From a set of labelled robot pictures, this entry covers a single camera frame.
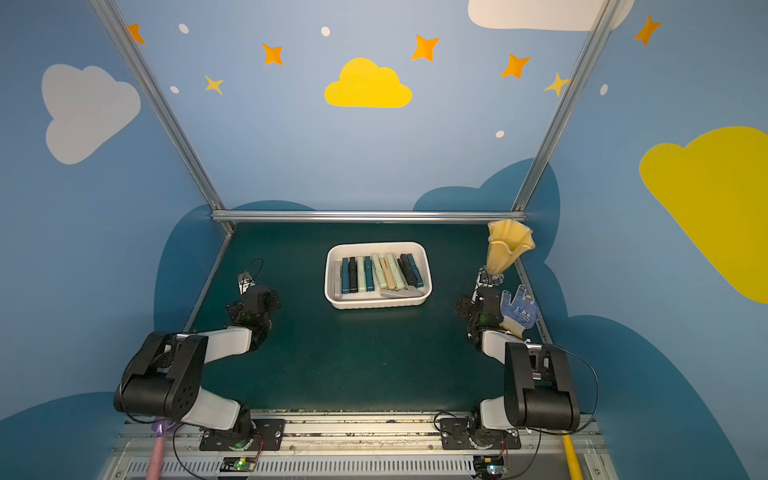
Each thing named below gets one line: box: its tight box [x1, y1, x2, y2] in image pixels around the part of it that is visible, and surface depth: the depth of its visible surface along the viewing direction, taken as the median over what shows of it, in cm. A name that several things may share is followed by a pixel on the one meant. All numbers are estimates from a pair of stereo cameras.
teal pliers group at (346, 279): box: [342, 257, 351, 294], surface depth 104 cm
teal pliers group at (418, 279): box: [407, 253, 424, 289], surface depth 106 cm
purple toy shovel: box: [146, 417, 176, 480], surface depth 71 cm
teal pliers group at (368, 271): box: [364, 256, 375, 292], surface depth 106 cm
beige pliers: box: [378, 256, 397, 291], surface depth 106 cm
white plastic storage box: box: [324, 242, 433, 309], surface depth 104 cm
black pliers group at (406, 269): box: [397, 254, 418, 288], surface depth 106 cm
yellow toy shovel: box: [562, 430, 584, 480], surface depth 72 cm
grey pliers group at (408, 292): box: [380, 287, 423, 298], surface depth 103 cm
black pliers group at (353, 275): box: [348, 256, 359, 293], surface depth 104 cm
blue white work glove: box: [499, 284, 538, 337], surface depth 99 cm
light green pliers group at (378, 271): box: [371, 253, 387, 289], surface depth 106 cm
